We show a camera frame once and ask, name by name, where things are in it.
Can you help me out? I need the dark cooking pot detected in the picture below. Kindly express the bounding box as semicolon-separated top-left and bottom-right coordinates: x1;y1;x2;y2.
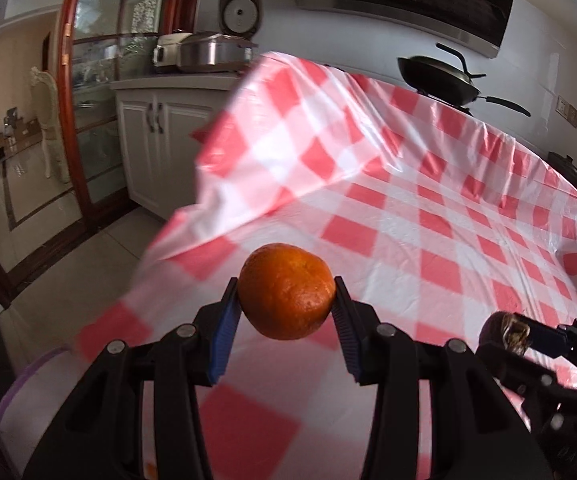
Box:
546;151;577;188

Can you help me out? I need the orange mandarin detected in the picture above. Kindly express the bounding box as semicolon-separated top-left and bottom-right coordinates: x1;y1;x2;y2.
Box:
238;242;337;341

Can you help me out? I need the dark wrinkled fruit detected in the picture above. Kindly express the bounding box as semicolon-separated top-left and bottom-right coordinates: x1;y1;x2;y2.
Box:
479;311;534;358

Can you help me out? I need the white purple-rimmed bag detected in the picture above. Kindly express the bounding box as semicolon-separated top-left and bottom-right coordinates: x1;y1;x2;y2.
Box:
0;345;76;480

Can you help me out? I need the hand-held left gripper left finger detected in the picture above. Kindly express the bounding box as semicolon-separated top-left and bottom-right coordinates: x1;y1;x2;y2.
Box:
21;276;243;480

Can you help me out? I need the black wok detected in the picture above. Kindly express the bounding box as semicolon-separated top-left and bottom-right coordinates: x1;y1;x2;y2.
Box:
397;42;532;118

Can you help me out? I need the stainless steel pot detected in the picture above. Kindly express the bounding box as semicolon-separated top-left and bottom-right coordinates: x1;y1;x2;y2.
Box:
176;32;259;73

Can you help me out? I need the wooden glass door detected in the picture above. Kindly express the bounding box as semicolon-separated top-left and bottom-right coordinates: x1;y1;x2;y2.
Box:
56;0;204;233

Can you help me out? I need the red white checkered tablecloth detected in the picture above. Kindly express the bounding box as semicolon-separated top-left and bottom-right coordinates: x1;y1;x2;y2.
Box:
71;51;577;480

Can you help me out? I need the white kitchen cabinet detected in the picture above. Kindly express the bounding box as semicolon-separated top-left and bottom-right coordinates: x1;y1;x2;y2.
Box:
111;71;242;221

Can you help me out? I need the white kitchen appliance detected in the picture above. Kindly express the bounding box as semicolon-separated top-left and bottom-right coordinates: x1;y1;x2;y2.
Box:
152;31;194;68

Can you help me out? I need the silver rice cooker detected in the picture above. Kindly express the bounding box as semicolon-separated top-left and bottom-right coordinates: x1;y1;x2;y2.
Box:
218;0;262;41

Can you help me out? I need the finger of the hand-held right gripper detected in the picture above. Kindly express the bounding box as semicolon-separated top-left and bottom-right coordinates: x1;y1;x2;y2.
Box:
479;344;563;397
523;316;577;386

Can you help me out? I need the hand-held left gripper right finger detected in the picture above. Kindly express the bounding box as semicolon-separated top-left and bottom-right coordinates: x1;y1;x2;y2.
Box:
331;276;554;480

